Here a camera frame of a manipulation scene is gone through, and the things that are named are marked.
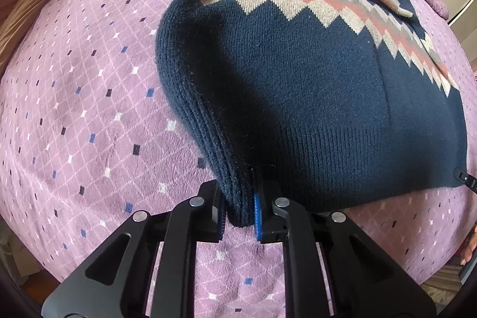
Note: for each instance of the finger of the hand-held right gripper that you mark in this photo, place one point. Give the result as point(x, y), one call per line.
point(466, 181)

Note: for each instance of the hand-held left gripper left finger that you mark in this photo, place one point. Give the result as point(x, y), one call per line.
point(220, 225)

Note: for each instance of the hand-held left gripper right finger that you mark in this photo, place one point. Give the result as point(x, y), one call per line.
point(257, 217)

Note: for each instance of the navy zigzag-pattern knit sweater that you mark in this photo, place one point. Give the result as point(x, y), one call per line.
point(316, 98)

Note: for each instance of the person's right hand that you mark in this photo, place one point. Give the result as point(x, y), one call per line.
point(471, 245)

